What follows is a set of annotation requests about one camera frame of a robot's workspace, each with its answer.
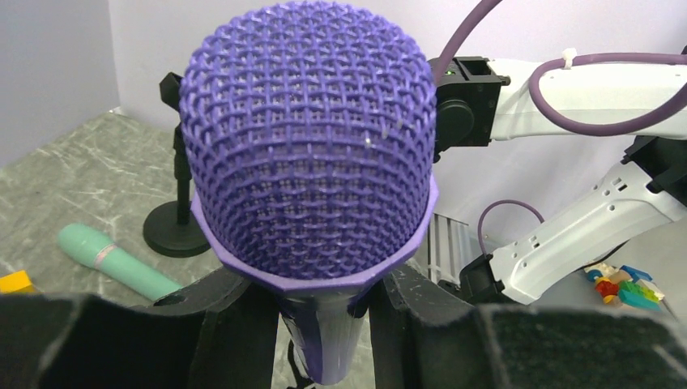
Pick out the aluminium frame rail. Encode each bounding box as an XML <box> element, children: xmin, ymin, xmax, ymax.
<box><xmin>425</xmin><ymin>214</ymin><xmax>476</xmax><ymax>285</ymax></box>

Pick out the colourful toy blocks pile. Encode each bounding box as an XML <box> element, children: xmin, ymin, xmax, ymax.
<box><xmin>583</xmin><ymin>263</ymin><xmax>665</xmax><ymax>311</ymax></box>

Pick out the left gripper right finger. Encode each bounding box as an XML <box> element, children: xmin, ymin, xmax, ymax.
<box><xmin>369</xmin><ymin>265</ymin><xmax>686</xmax><ymax>388</ymax></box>

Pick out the teal microphone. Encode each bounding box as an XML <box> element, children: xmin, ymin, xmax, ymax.
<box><xmin>58</xmin><ymin>223</ymin><xmax>182</xmax><ymax>301</ymax></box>

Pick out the yellow cube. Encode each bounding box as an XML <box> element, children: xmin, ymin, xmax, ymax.
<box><xmin>0</xmin><ymin>270</ymin><xmax>36</xmax><ymax>294</ymax></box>

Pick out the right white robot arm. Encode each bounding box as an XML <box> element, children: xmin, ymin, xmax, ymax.
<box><xmin>433</xmin><ymin>58</ymin><xmax>686</xmax><ymax>305</ymax></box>

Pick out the purple microphone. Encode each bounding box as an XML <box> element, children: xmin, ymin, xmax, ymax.
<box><xmin>179</xmin><ymin>1</ymin><xmax>438</xmax><ymax>385</ymax></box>

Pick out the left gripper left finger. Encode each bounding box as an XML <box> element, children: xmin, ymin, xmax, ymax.
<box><xmin>1</xmin><ymin>269</ymin><xmax>278</xmax><ymax>388</ymax></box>

